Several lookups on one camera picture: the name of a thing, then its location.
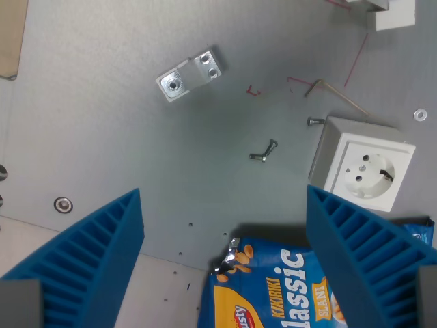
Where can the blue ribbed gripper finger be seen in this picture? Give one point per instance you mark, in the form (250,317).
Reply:
(362,253)
(92,253)

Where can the white electrical socket box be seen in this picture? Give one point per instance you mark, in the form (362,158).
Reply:
(365,164)

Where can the blue peanut snack bag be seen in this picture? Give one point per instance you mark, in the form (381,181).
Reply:
(273,287)

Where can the small steel screw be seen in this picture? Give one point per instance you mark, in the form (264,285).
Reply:
(314,121)
(271,146)
(258,156)

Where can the small metal washer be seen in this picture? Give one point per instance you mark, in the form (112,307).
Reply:
(420,114)

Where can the brass hex allen key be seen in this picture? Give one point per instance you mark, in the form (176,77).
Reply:
(341,95)

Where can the brown wooden board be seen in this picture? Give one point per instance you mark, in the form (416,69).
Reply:
(12,37)

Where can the white block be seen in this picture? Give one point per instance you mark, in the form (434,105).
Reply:
(394,15)

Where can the aluminium mounting bracket block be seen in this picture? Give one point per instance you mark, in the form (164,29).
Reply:
(191,75)

